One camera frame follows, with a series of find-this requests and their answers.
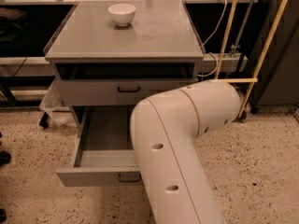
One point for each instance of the white ceramic bowl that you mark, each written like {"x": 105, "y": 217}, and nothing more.
{"x": 122, "y": 14}

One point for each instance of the open grey middle drawer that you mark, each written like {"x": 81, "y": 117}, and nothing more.
{"x": 103, "y": 152}

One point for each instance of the closed grey upper drawer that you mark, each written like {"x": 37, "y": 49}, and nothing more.
{"x": 115, "y": 92}

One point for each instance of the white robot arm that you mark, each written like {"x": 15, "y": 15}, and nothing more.
{"x": 163, "y": 129}

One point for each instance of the yellow wooden frame cart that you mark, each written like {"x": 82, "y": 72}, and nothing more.
{"x": 254, "y": 79}

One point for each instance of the grey drawer cabinet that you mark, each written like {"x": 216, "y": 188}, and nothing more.
{"x": 159, "y": 43}

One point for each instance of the clear plastic bin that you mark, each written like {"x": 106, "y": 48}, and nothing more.
{"x": 52, "y": 104}

